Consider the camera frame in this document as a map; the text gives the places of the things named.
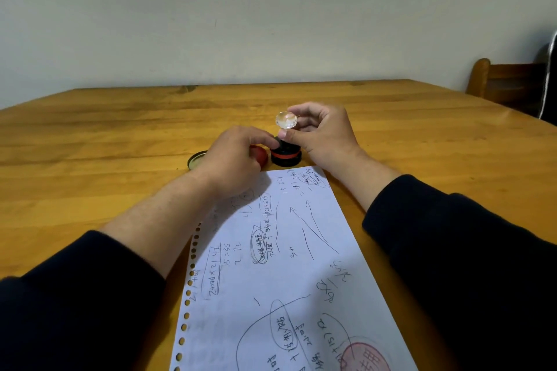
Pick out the white scribbled punched paper sheet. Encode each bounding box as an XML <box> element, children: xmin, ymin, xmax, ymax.
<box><xmin>169</xmin><ymin>166</ymin><xmax>419</xmax><ymax>371</ymax></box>

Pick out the red round cap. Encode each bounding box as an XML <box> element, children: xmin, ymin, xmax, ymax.
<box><xmin>249</xmin><ymin>145</ymin><xmax>270</xmax><ymax>170</ymax></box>

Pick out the round black rimmed lid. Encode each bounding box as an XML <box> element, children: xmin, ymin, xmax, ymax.
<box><xmin>187</xmin><ymin>150</ymin><xmax>209</xmax><ymax>171</ymax></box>

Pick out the brown wooden chair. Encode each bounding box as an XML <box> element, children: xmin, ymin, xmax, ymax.
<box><xmin>465</xmin><ymin>58</ymin><xmax>550</xmax><ymax>117</ymax></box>

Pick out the person's right hand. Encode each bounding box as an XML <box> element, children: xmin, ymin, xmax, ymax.
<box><xmin>277</xmin><ymin>101</ymin><xmax>371</xmax><ymax>179</ymax></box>

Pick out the person's right forearm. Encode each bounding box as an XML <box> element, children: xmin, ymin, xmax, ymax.
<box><xmin>324</xmin><ymin>151</ymin><xmax>557</xmax><ymax>371</ymax></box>

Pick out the black stamp with clear knob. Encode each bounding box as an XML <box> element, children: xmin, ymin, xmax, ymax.
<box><xmin>270</xmin><ymin>111</ymin><xmax>303</xmax><ymax>168</ymax></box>

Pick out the person's left forearm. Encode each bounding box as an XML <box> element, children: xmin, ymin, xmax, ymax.
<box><xmin>0</xmin><ymin>168</ymin><xmax>219</xmax><ymax>371</ymax></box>

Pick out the person's left hand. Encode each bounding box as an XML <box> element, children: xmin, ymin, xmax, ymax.
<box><xmin>191</xmin><ymin>125</ymin><xmax>280</xmax><ymax>200</ymax></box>

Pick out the black garment with white stripe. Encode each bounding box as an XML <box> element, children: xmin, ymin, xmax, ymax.
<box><xmin>537</xmin><ymin>30</ymin><xmax>557</xmax><ymax>126</ymax></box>

